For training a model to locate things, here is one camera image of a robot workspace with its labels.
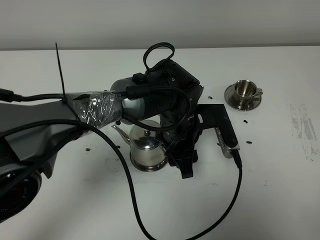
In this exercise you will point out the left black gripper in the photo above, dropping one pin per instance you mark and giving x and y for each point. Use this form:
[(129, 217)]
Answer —
[(179, 145)]

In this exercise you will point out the stainless steel teapot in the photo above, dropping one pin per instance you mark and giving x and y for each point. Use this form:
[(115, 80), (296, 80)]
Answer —
[(145, 148)]

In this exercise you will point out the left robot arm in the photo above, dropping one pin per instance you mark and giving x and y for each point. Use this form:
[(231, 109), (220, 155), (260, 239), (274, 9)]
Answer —
[(34, 128)]

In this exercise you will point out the steel teapot saucer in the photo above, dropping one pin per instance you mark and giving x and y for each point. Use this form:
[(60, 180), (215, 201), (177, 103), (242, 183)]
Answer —
[(153, 168)]

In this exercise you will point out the right steel cup saucer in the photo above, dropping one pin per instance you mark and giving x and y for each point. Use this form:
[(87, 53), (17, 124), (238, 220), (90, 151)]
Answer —
[(240, 105)]

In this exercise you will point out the right steel teacup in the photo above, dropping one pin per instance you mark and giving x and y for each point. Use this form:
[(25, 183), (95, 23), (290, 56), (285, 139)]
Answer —
[(246, 90)]

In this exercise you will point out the black zip tie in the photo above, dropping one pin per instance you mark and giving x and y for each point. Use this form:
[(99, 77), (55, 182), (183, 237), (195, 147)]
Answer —
[(61, 72)]

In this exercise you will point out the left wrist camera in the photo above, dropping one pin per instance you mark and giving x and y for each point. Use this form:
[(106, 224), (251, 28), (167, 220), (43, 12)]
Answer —
[(214, 116)]

